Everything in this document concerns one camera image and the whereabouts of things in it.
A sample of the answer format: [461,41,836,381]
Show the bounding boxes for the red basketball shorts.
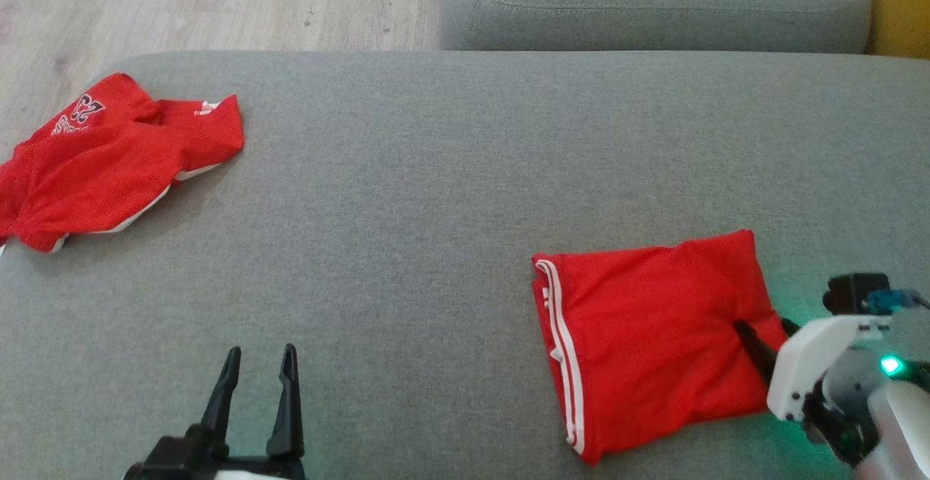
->
[0,72,246,254]

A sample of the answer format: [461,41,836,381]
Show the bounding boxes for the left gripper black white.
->
[122,343,310,480]

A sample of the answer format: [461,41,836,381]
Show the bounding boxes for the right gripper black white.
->
[734,273,894,466]

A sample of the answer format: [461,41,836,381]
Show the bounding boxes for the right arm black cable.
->
[868,290,930,314]

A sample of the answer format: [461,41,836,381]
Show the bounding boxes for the red jersey with white sleeves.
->
[530,229,793,466]

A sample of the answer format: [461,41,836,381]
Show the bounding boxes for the yellow furniture panel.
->
[863,0,930,60]

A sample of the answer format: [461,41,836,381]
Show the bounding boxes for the grey sofa cushion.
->
[440,0,873,54]

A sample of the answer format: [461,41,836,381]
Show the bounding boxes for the large grey sofa seat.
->
[0,50,930,480]

